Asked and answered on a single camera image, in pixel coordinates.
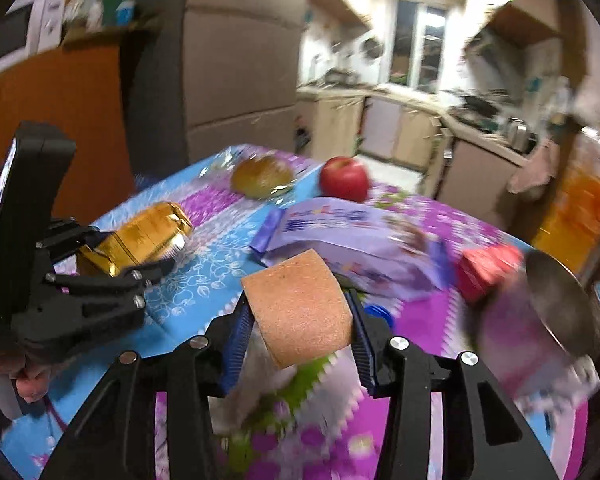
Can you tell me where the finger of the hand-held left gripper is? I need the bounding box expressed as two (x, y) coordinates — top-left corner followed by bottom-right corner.
(38, 219), (106, 264)
(46, 258), (177, 307)

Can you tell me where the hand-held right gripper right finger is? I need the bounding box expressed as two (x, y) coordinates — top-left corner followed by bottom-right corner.
(342, 287), (564, 480)

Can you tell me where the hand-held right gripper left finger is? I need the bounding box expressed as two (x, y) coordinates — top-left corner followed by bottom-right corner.
(38, 290), (255, 480)

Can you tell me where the gold packet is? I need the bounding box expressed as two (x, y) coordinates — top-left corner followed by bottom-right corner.
(77, 201), (195, 277)

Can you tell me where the brown sponge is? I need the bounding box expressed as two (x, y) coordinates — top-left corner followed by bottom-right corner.
(241, 249), (355, 370)

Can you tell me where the person's left hand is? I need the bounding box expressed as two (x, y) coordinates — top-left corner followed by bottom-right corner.
(0, 354), (51, 404)

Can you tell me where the blue bottle cap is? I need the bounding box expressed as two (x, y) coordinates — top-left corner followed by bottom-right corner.
(362, 305), (395, 328)

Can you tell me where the white cloth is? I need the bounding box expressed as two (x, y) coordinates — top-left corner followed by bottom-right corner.
(212, 340), (301, 436)

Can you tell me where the purple floral tablecloth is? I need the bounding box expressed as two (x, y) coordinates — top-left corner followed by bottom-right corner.
(0, 144), (593, 480)

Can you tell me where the purple snack bag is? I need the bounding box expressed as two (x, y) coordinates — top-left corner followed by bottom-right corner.
(250, 197), (453, 301)

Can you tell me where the orange wooden cabinet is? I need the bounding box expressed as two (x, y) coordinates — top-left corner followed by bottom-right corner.
(0, 42), (135, 241)

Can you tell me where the red box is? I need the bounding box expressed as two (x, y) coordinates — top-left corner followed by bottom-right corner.
(455, 245), (526, 303)

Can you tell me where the red apple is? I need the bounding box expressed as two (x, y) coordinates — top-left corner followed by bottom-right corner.
(320, 156), (371, 203)

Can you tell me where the wrapped bread bun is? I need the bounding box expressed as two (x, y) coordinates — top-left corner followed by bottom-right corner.
(200, 147), (301, 206)

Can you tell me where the metal mug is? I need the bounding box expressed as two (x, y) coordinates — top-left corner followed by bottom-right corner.
(472, 250), (600, 401)

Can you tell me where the white microwave oven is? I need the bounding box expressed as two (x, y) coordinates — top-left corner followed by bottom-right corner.
(0, 0), (70, 86)

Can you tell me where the blue and white jar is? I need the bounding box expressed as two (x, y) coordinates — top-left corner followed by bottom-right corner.
(114, 0), (138, 26)

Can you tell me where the grey refrigerator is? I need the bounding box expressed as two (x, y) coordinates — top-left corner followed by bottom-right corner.
(124, 0), (315, 181)

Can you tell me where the pink hanging cloth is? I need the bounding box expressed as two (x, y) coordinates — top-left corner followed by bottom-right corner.
(507, 140), (561, 195)

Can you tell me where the orange juice bottle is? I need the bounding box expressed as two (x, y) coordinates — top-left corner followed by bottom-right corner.
(535, 125), (600, 271)

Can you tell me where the metal kettle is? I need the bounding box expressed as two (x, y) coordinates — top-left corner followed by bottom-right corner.
(505, 117), (533, 153)

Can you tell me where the black wok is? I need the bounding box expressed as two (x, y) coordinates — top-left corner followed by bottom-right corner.
(462, 95), (501, 118)

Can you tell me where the kitchen window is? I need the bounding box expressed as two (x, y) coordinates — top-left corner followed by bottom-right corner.
(390, 0), (448, 93)

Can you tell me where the metal range hood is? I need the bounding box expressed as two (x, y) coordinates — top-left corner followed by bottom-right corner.
(462, 2), (566, 68)

